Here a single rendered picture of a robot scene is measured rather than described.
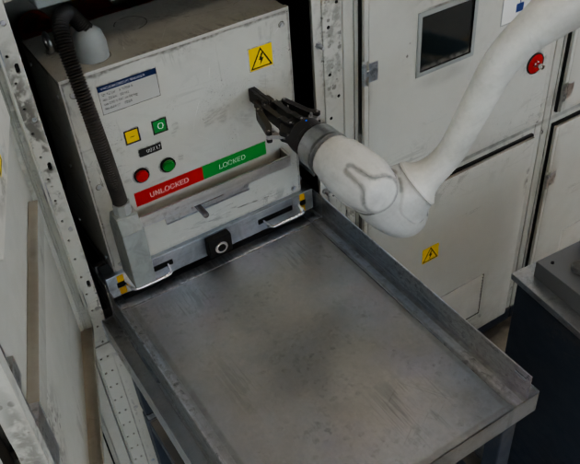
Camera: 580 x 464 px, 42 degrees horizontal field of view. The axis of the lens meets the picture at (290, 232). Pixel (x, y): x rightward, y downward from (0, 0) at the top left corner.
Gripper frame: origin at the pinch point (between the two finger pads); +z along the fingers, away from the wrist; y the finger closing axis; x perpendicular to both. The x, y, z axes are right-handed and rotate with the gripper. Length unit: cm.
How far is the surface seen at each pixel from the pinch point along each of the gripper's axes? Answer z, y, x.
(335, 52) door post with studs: -0.4, 19.1, 4.9
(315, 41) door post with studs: 0.0, 14.3, 8.6
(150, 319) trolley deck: -6, -36, -38
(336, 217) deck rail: -6.9, 13.5, -34.0
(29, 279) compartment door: -25, -58, 1
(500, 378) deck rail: -62, 13, -38
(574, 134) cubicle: -2, 104, -50
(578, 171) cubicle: -2, 110, -66
